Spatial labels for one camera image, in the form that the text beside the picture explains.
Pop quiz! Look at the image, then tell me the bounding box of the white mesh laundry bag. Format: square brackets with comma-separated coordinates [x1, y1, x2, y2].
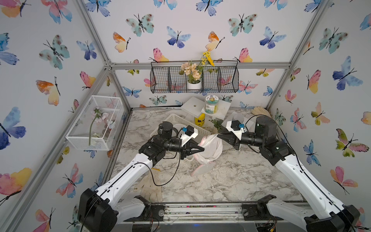
[191, 134, 223, 177]

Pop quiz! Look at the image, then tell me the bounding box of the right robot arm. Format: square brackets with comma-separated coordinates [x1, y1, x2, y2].
[218, 115, 360, 232]

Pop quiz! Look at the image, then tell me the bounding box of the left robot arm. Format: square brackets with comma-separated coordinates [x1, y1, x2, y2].
[78, 121, 204, 232]

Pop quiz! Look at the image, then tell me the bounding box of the small green potted plant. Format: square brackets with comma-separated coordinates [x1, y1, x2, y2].
[210, 119, 223, 134]

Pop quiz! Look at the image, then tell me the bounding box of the white plastic basket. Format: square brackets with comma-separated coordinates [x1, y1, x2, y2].
[160, 114, 211, 140]

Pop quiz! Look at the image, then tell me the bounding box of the green label jar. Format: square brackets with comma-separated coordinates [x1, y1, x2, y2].
[204, 94, 219, 114]

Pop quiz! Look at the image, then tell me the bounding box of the white tiered shelf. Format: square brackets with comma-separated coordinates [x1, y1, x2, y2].
[181, 97, 247, 123]

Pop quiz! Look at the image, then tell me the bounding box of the white flower pot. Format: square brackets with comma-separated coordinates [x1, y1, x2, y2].
[186, 79, 202, 90]

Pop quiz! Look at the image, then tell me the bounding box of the artificial flower bouquet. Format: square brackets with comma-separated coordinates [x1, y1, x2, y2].
[179, 51, 214, 81]

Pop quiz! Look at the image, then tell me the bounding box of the pink artificial flower stem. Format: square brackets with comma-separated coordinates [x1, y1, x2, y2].
[88, 106, 109, 146]

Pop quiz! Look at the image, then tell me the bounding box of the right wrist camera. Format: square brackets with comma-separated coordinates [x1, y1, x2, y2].
[226, 120, 247, 140]

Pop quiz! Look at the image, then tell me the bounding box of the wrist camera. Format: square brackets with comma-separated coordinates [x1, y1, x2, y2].
[226, 120, 247, 140]
[180, 126, 199, 147]

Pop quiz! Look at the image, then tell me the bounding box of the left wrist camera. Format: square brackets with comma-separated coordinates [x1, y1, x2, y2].
[180, 126, 199, 147]

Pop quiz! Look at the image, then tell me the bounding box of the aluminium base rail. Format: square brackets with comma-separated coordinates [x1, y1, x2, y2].
[110, 202, 319, 225]

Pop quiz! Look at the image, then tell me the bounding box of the black wire wall basket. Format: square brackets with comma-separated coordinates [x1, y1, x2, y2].
[150, 61, 239, 95]

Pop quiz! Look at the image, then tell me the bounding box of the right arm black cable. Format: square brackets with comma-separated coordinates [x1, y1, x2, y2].
[244, 114, 357, 232]

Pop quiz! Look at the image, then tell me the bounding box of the white mesh wall box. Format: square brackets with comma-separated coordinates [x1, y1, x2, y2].
[66, 95, 124, 151]

